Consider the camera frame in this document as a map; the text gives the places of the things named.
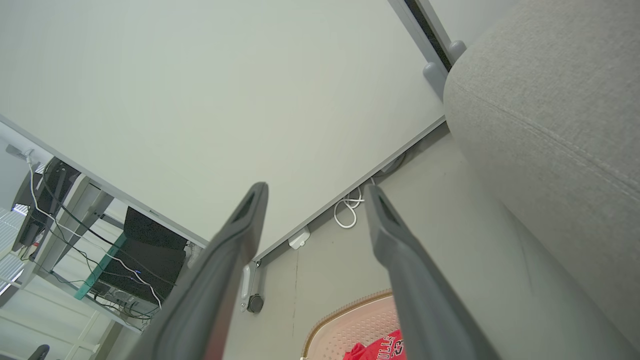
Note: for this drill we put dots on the teal desk crossbar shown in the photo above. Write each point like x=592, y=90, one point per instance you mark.
x=100, y=265

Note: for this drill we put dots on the beige perforated laundry basket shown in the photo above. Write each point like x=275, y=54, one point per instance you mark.
x=345, y=325

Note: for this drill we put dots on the large white partition panel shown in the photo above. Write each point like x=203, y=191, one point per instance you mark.
x=200, y=100

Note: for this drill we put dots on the black computer tower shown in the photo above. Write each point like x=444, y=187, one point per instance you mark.
x=150, y=255

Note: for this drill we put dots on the grey desk frame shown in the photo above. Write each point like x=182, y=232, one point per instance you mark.
x=92, y=210

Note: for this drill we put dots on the grey fabric sofa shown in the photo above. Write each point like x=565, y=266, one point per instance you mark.
x=550, y=125

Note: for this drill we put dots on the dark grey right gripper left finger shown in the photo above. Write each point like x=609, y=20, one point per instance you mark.
x=210, y=290

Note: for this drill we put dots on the red jersey with white print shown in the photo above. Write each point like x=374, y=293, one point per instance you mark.
x=380, y=348

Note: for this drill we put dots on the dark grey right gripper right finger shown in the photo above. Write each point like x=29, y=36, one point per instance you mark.
x=420, y=300

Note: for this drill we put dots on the small white plastic box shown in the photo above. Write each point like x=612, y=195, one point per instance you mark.
x=299, y=239

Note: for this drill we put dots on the black caster wheel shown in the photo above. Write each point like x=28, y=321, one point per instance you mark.
x=255, y=303

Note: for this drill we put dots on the grey partition foot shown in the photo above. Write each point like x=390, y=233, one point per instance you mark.
x=434, y=75
x=246, y=285
x=456, y=49

